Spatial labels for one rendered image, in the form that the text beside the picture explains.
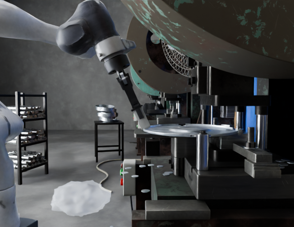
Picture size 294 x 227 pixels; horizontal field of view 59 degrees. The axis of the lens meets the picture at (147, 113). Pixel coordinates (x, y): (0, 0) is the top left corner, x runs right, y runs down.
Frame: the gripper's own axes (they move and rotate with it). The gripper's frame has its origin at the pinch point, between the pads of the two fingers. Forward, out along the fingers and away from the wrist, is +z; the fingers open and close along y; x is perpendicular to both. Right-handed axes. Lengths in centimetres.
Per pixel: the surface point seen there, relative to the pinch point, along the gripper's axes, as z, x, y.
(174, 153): 13.3, 4.6, 4.7
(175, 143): 10.4, 6.0, 4.8
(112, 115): 4, -35, -290
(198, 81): -3.4, 19.5, 5.4
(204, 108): 18, 39, -83
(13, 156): -4, -140, -202
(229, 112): 9.3, 25.0, 3.3
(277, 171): 21.1, 22.4, 26.3
